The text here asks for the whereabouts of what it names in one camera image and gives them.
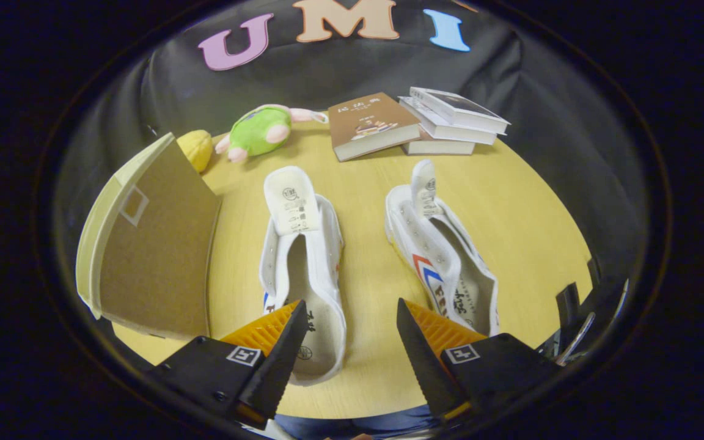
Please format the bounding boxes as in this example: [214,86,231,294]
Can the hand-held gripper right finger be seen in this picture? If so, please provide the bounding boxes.
[396,298,563,422]

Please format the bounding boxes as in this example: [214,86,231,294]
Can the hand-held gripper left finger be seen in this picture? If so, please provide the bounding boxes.
[147,299,309,428]

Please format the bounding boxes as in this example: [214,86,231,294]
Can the white canvas shoe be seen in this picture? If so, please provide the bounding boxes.
[258,166,348,387]
[384,159,501,338]

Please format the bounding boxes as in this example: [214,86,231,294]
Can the beige fabric storage box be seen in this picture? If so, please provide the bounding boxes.
[75,133,222,341]

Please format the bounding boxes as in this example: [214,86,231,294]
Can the person's blue trousers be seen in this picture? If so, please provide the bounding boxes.
[273,403,444,440]

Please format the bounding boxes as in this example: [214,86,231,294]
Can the dark equipment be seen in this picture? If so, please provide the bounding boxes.
[535,281,629,367]

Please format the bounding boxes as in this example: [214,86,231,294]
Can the yellow plush toy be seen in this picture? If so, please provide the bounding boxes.
[176,130,214,174]

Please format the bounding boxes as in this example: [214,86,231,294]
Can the green and pink plush toy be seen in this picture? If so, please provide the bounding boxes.
[214,104,329,164]

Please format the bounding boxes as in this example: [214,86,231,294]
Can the thick white book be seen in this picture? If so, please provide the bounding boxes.
[398,97,498,146]

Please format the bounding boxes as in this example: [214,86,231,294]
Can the brown cover book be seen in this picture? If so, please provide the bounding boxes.
[328,92,422,163]

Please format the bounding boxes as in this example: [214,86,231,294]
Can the white book with dark cover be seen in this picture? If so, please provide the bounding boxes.
[409,86,510,136]

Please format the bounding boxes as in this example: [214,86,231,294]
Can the black backdrop cloth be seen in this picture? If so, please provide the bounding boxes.
[53,0,649,343]

